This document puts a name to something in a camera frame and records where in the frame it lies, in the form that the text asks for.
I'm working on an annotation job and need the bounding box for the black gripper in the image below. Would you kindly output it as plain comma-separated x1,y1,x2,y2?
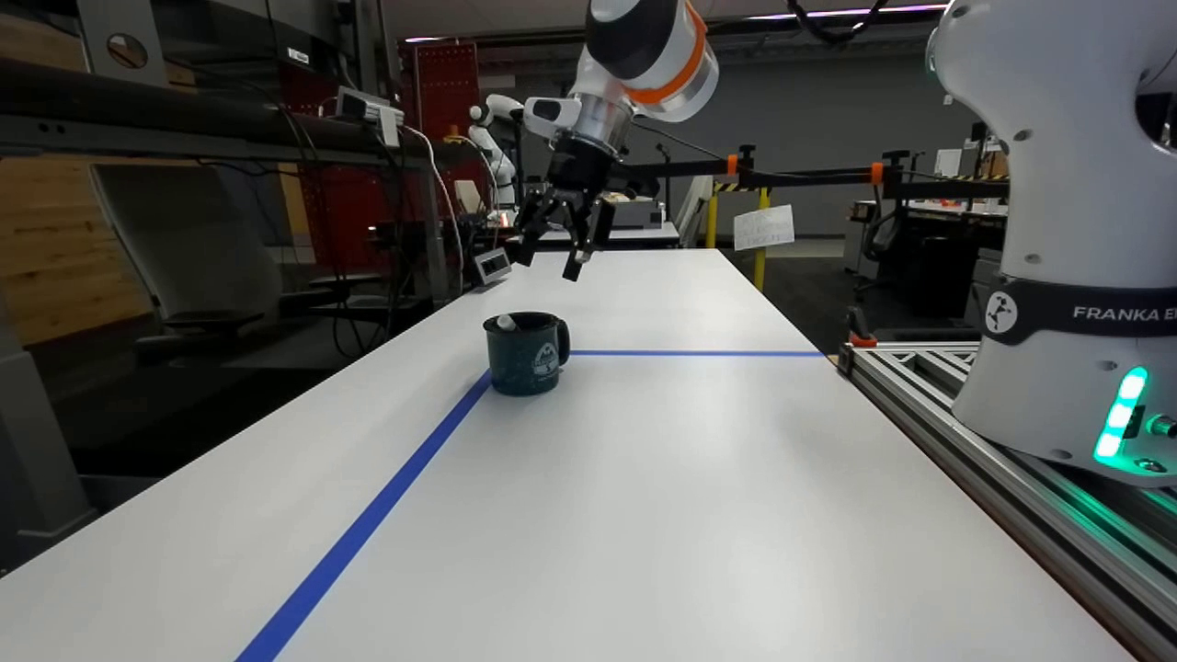
506,130,627,285

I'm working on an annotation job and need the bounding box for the white background table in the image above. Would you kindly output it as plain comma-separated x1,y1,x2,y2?
505,218,685,257

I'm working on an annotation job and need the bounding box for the small white background robot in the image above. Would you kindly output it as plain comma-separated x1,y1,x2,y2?
463,89,546,231

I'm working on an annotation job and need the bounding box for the dark teal mug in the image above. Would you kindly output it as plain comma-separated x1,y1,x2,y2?
478,310,574,399

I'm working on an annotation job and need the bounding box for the red cabinet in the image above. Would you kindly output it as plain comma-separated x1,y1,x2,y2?
303,33,487,280

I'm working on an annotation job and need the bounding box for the short blue tape strip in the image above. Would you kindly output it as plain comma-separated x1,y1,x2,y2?
568,344,829,362

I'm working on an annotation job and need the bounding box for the white paper sign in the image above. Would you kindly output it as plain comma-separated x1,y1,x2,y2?
727,202,797,257

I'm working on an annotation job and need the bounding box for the white box device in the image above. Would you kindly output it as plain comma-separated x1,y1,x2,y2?
330,79,410,149

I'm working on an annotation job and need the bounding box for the black bar with orange clamps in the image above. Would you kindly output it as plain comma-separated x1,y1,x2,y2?
617,142,1015,204

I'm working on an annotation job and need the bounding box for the long blue tape strip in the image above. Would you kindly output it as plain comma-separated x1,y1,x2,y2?
231,370,498,662

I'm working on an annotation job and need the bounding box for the black machine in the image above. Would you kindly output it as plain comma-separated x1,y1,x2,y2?
841,198,1015,342

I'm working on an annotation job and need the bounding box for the grey monitor box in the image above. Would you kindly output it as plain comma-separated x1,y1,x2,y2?
93,161,286,329

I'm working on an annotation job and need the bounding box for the black shelf beam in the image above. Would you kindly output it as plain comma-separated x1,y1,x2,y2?
0,55,410,161

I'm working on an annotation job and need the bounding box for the grey panel with round gauge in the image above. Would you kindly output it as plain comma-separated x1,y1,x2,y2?
74,0,173,92

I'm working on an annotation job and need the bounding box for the wooden panel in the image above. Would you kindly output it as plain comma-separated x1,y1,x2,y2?
0,155,159,350

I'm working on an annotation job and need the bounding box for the white cable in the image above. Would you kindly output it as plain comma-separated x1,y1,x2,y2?
402,121,473,285

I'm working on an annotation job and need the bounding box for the tall yellow post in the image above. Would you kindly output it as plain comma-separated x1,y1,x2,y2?
749,185,776,295

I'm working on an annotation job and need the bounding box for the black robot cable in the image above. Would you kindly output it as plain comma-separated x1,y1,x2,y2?
783,0,891,44

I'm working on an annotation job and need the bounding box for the aluminium mounting rail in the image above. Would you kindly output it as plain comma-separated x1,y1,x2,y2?
835,338,1177,662

